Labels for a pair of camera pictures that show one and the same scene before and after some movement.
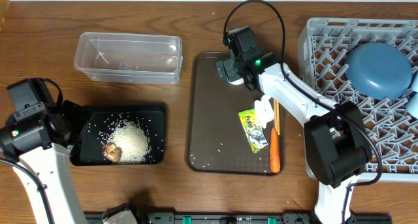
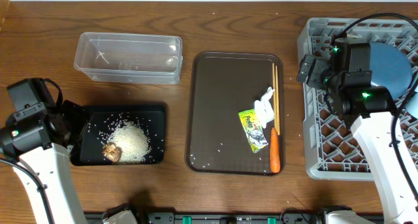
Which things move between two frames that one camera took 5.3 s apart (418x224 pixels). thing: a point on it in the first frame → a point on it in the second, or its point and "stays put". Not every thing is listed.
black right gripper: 230,64 → 319,66
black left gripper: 70,109 stays put
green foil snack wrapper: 253,130 stays put
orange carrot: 275,162 stays put
